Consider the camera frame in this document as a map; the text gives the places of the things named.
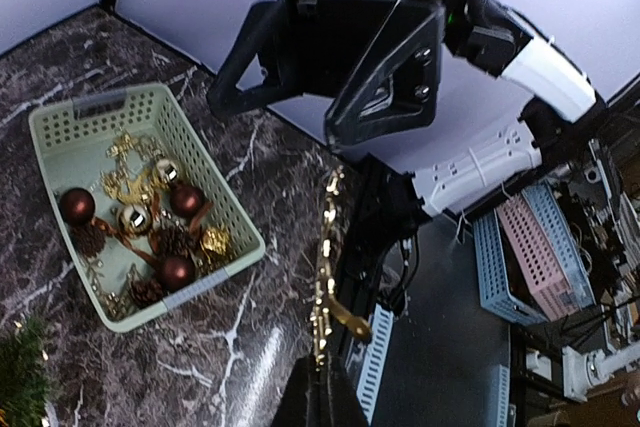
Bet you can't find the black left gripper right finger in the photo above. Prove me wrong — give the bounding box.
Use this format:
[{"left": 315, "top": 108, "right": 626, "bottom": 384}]
[{"left": 322, "top": 356, "right": 368, "bottom": 427}]

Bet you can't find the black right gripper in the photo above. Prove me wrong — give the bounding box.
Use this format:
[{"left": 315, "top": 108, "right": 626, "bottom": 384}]
[{"left": 207, "top": 0, "right": 445, "bottom": 147}]

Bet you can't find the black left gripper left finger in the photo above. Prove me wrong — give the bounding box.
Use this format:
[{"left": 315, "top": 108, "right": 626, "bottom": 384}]
[{"left": 272, "top": 355, "right": 321, "bottom": 427}]

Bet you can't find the gold merry christmas sign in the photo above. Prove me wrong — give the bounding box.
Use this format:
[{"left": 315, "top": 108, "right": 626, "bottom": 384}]
[{"left": 309, "top": 165, "right": 373, "bottom": 372}]

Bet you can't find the beige perforated plastic basket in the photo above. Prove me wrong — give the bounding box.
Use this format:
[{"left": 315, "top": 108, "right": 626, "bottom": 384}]
[{"left": 29, "top": 83, "right": 265, "bottom": 333}]

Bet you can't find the small green christmas tree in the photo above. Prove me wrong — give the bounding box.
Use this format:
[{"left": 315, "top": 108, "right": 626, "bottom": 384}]
[{"left": 1, "top": 317, "right": 51, "bottom": 426}]

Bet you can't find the large brown pine cone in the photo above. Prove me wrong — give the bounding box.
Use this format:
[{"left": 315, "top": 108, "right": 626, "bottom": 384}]
[{"left": 69, "top": 221, "right": 111, "bottom": 258}]

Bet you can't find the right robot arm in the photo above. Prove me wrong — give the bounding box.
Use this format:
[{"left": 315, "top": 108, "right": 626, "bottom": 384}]
[{"left": 207, "top": 0, "right": 606, "bottom": 263}]

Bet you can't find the gold bauble ornament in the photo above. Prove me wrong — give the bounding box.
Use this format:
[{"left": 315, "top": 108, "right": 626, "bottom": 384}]
[
  {"left": 116, "top": 203, "right": 152, "bottom": 237},
  {"left": 154, "top": 158, "right": 180, "bottom": 186}
]

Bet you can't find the blue perforated plastic basket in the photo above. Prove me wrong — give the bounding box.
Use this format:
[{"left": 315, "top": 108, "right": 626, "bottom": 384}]
[{"left": 473, "top": 183, "right": 596, "bottom": 326}]

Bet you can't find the pink perforated plastic basket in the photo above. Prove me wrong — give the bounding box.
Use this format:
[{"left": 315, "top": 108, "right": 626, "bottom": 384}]
[{"left": 496, "top": 195, "right": 579, "bottom": 321}]

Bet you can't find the grey slotted cable duct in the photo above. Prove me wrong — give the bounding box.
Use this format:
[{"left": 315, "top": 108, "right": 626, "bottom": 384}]
[{"left": 356, "top": 304, "right": 394, "bottom": 425}]

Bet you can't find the black front table rail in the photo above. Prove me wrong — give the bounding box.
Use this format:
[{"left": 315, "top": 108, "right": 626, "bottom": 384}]
[{"left": 334, "top": 155, "right": 386, "bottom": 319}]

